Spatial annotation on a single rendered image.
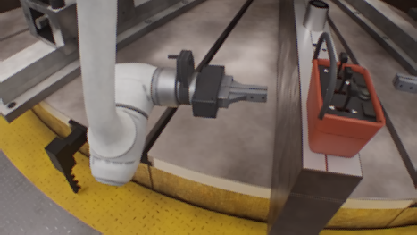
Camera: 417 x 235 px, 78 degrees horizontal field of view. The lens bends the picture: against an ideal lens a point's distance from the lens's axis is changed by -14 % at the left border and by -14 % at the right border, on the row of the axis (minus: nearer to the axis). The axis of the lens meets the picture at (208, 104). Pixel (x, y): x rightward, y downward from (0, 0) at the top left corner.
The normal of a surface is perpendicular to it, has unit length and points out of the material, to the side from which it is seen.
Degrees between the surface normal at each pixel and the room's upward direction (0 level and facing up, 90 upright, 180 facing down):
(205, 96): 7
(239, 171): 0
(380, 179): 0
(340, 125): 97
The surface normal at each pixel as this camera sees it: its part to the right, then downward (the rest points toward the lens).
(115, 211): 0.04, -0.73
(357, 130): -0.20, 0.74
